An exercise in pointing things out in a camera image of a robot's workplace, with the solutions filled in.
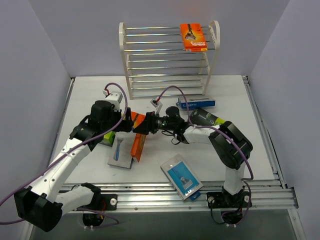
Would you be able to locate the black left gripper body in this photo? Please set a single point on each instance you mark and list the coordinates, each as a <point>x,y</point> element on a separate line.
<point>127,119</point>

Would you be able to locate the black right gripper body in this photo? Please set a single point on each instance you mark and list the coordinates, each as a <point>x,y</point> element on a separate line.
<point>151,122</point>

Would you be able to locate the orange Gillette Fusion5 razor box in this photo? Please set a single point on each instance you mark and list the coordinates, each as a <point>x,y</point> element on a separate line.
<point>193,38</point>

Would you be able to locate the orange Gillette styler box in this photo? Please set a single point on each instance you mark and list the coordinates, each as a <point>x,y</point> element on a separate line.
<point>137,147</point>

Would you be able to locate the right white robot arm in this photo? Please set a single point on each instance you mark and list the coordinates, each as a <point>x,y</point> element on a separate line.
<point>203,127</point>

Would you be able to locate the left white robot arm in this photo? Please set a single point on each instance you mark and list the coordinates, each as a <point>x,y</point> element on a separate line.
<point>40,202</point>

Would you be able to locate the white chrome-bar shelf rack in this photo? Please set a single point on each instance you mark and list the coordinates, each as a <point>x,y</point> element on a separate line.
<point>154,58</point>

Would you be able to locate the small orange Gillette razor box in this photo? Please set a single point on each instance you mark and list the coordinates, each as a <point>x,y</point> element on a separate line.
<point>137,119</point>

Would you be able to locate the grey Harry's box blue razor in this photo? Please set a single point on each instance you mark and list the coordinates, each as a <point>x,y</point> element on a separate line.
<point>120,155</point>

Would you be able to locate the Harry's blade cartridge pack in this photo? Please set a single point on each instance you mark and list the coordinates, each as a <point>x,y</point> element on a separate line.
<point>182,178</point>

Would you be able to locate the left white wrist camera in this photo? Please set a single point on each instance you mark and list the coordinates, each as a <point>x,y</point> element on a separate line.
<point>114,97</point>

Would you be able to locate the aluminium rail base frame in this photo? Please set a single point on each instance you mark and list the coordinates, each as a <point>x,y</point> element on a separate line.
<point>145,188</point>

